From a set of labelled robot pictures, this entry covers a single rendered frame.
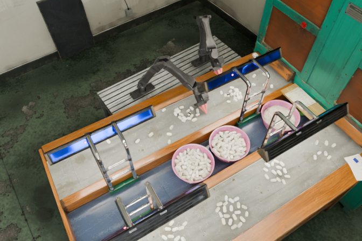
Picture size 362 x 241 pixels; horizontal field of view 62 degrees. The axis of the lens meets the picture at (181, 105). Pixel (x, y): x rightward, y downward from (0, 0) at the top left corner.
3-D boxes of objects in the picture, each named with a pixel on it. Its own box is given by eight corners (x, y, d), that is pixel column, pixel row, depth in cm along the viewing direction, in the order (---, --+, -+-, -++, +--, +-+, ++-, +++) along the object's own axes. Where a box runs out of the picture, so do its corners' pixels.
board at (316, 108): (279, 91, 224) (280, 90, 223) (294, 84, 229) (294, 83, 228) (312, 122, 206) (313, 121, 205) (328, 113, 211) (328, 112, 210)
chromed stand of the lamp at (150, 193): (124, 226, 173) (110, 196, 138) (155, 208, 179) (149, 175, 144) (139, 257, 163) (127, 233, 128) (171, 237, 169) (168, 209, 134)
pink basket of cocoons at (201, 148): (164, 162, 198) (164, 155, 190) (199, 144, 206) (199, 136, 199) (186, 196, 184) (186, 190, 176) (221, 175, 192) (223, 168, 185)
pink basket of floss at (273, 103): (256, 132, 212) (258, 125, 205) (260, 104, 228) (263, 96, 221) (294, 142, 207) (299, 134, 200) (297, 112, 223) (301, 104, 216)
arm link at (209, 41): (217, 47, 221) (209, 9, 226) (206, 48, 220) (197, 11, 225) (214, 53, 233) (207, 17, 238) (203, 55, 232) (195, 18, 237)
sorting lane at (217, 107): (47, 163, 193) (46, 162, 191) (265, 62, 250) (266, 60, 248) (61, 203, 177) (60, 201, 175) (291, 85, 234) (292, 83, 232)
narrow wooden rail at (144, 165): (64, 207, 182) (58, 200, 173) (289, 91, 239) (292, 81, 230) (67, 214, 179) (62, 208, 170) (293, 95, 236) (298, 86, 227)
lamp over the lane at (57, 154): (46, 154, 161) (41, 148, 155) (150, 107, 180) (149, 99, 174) (50, 166, 156) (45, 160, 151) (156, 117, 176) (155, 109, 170)
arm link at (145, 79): (146, 83, 233) (165, 62, 207) (143, 89, 229) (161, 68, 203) (140, 78, 231) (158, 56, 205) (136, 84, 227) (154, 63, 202)
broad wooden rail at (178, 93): (49, 159, 210) (40, 146, 196) (253, 65, 267) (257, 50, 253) (54, 173, 204) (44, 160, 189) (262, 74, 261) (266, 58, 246)
